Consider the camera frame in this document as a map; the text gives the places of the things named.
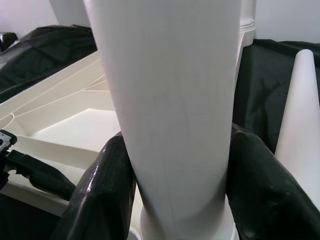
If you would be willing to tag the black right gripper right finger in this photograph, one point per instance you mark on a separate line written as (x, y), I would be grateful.
(265, 200)

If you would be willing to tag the white plastic table leg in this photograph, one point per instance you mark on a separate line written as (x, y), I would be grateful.
(175, 112)
(247, 15)
(300, 125)

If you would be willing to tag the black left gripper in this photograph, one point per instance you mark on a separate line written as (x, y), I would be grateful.
(6, 140)

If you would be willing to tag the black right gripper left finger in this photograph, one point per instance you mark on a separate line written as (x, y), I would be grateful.
(100, 200)

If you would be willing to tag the white plastic children table top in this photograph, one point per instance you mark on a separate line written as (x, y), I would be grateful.
(62, 117)

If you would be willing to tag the black cloth table cover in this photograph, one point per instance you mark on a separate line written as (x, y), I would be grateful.
(262, 87)

